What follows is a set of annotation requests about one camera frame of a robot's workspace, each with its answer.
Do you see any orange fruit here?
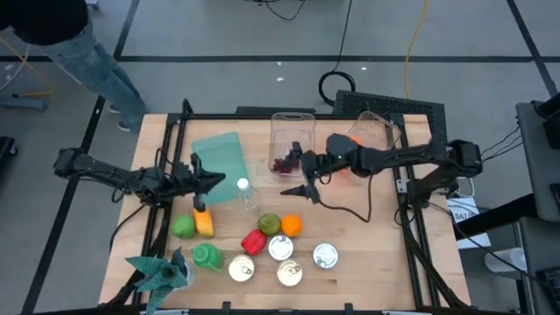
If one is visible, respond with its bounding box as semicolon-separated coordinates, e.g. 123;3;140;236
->
280;213;304;238

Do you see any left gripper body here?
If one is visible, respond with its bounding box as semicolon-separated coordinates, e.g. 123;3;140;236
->
172;152;207;214

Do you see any white plant pot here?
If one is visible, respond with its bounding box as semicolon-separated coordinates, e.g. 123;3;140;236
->
182;261;197;288

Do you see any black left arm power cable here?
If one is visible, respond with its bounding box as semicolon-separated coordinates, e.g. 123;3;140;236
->
108;203;148;253

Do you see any white cable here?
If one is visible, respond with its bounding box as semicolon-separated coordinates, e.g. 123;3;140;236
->
454;177;477;199

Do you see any black beam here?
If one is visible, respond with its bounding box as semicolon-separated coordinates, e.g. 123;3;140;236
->
453;193;540;241

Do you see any white printed sign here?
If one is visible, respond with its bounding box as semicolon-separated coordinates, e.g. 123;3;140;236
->
446;196;492;250

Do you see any teal folded cloth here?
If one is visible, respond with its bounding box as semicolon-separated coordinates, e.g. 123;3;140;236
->
124;247;189;315

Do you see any clear plastic container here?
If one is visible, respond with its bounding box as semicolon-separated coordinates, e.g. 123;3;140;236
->
483;247;529;281

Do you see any yellow cable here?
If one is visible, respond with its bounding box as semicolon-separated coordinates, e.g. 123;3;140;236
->
404;0;430;100
0;37;56;98

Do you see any red grapes bunch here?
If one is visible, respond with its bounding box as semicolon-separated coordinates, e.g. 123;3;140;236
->
271;150;301;175

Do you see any clear plastic bin with handle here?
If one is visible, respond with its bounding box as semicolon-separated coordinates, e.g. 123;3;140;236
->
268;111;317;179

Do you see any green label tuna can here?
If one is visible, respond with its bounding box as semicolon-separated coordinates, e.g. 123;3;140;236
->
312;242;340;270
268;234;295;262

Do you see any bright green apple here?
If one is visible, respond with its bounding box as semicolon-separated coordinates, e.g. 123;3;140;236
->
171;213;197;240

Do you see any grey equipment cart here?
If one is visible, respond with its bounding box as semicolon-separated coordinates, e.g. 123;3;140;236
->
514;94;560;224

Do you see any black coiled floor cable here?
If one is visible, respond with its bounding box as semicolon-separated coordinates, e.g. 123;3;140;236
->
318;0;356;108

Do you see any blue label salmon can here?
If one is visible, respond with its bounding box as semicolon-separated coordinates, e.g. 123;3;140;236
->
227;254;256;283
276;259;304;288

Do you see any black perforated case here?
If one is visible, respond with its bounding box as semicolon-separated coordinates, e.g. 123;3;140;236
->
332;89;448;150

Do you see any person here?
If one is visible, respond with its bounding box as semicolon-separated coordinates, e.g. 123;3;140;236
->
0;0;149;133

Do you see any dark green pear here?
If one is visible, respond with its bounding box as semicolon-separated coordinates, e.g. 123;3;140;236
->
256;213;282;237

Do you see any dark grey cabinet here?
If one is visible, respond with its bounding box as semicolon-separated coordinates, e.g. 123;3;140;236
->
515;216;560;315

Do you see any clear water bottle white cap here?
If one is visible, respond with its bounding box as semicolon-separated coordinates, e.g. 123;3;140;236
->
235;177;263;218

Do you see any grey floor stand base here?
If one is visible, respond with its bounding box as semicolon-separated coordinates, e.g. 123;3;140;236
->
0;95;47;113

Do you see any black aluminium table frame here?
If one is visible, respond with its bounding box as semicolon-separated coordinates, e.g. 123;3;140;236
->
104;98;472;315

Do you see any green plastic bottle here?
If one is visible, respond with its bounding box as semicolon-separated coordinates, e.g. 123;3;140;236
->
191;242;225;273

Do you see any orange plastic bottle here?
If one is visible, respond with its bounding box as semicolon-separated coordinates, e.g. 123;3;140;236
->
336;135;364;183

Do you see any red bell pepper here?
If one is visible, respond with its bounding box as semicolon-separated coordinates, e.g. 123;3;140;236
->
240;228;269;256

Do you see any teal cutting mat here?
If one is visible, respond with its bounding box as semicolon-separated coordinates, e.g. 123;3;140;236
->
191;130;250;207

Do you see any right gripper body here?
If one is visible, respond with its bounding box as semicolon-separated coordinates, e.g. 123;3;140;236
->
293;141;329;205

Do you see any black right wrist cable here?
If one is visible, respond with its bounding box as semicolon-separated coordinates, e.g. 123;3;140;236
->
317;172;374;224

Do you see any black object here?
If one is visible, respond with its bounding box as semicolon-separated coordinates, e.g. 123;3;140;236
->
0;136;19;170

